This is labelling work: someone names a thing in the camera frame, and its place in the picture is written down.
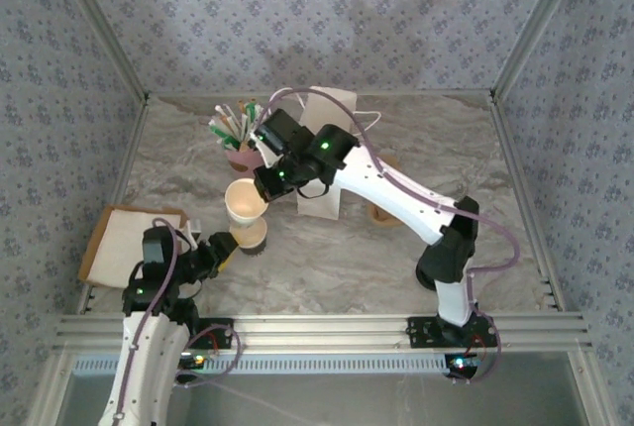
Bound white paper cup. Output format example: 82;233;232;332
224;177;269;232

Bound white paper bag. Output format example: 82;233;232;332
284;84;382;222

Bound brown pulp cup carrier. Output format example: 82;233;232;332
365;154;403;227

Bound pink sachet holder cup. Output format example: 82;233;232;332
224;141;267;175

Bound wooden tray with napkin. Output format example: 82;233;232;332
77;204;192;291

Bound small circuit board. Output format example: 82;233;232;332
444;354;482;378
177;354;209;373

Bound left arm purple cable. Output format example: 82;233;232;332
111;216;244;426

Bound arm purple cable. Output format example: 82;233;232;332
257;87;521;387
111;216;244;426

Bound wide aluminium base rail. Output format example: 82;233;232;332
53;313;593;352

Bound thin aluminium rail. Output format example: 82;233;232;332
148;90;494;99

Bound aluminium table edge rail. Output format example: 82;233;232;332
489;93;566;312
73;96;153;316

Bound white slotted cable duct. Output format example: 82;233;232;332
73;356;479;376

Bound aluminium frame post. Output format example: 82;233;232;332
49;0;150;100
492;0;590;95

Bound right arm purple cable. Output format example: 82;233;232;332
257;87;521;387

